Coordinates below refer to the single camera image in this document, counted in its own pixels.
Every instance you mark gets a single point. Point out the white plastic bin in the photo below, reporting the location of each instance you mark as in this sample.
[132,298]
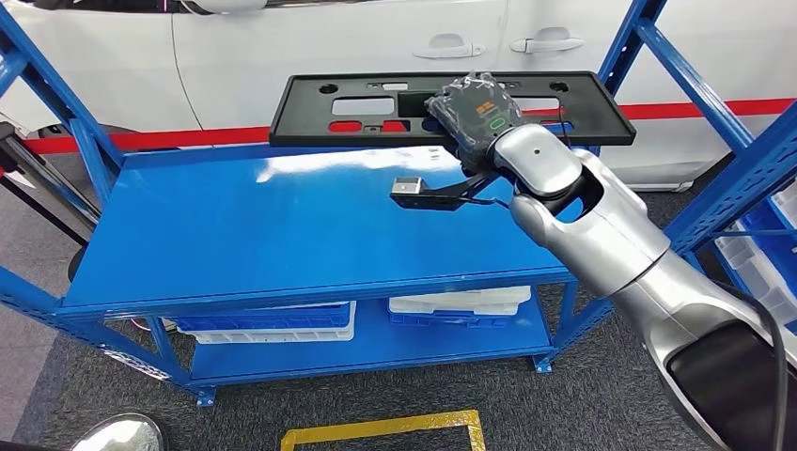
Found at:
[274,337]
[787,202]
[454,300]
[756,274]

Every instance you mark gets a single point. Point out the blue metal shelf rack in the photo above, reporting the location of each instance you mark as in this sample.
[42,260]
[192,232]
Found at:
[249,236]

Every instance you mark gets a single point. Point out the black plastic panel part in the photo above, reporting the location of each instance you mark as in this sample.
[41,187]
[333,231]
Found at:
[305,118]

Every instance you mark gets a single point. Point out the stanchion with black cap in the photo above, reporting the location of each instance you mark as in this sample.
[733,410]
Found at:
[50,174]

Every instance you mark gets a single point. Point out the white car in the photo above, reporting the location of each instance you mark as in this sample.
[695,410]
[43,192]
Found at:
[280,43]

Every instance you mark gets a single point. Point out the red barrier belt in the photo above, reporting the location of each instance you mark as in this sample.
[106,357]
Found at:
[156,137]

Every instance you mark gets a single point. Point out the yellow floor tape square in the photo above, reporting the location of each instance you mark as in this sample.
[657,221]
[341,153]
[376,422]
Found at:
[386,426]

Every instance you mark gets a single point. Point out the blue rack on casters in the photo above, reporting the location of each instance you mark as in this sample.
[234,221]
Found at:
[692,260]

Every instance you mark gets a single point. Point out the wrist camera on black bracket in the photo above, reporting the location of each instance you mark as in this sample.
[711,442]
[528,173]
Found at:
[417,196]

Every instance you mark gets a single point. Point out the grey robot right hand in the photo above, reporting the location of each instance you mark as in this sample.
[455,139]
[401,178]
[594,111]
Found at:
[476,118]

